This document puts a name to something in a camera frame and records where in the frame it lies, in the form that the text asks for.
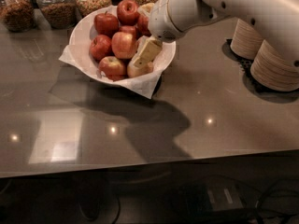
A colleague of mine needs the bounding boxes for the front left red apple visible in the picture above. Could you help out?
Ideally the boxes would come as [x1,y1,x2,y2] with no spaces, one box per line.
[98,56,127,81]

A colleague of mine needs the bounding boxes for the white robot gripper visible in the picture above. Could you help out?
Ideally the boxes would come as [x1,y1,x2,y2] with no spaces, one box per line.
[132,0,185,68]

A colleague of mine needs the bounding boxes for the front yellow apple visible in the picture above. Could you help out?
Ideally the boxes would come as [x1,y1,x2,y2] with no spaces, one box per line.
[127,60,153,78]

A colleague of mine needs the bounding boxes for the white ceramic bowl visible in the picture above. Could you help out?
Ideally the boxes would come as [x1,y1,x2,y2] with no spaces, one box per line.
[68,5,177,87]

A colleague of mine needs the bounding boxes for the upper right red apple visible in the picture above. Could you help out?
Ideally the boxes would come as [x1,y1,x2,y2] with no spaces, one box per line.
[137,15,151,36]

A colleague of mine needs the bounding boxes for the black rubber mat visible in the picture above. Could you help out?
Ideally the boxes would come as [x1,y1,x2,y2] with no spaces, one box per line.
[226,39,263,93]

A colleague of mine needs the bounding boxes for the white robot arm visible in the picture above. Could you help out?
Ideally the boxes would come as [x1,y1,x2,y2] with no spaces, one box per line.
[148,0,299,67]

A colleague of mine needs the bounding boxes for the small middle red apple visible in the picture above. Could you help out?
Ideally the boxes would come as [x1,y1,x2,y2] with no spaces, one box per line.
[119,25,139,38]

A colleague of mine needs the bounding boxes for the white paper liner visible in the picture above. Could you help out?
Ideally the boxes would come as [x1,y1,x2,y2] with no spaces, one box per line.
[58,5,174,100]

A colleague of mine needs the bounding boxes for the upper left red apple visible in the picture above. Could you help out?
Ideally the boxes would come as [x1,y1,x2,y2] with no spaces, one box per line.
[93,12,119,37]

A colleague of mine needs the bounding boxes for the front stack paper bowls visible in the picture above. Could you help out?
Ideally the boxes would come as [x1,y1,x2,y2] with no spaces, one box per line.
[250,40,299,91]

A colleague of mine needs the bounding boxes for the centre red yellow apple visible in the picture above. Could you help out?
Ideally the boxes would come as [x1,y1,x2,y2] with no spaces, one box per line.
[111,32,137,59]

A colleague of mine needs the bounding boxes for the black cable under table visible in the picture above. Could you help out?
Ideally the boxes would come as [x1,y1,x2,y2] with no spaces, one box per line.
[253,184,299,224]

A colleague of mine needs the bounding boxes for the far left cereal jar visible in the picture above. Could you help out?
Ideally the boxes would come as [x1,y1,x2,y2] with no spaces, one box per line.
[0,0,35,32]

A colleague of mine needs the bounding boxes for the dark box under table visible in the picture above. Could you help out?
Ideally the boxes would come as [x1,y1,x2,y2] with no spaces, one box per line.
[181,184,244,217]

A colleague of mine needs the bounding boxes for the stack paper bowls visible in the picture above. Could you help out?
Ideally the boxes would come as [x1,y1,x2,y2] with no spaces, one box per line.
[250,40,299,91]
[230,20,263,60]

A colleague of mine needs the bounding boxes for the top red apple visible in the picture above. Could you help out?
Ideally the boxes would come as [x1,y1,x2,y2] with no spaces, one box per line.
[117,0,139,26]

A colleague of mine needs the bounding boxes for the rear stack paper bowls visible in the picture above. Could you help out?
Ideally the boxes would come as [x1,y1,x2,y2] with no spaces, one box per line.
[230,20,263,60]

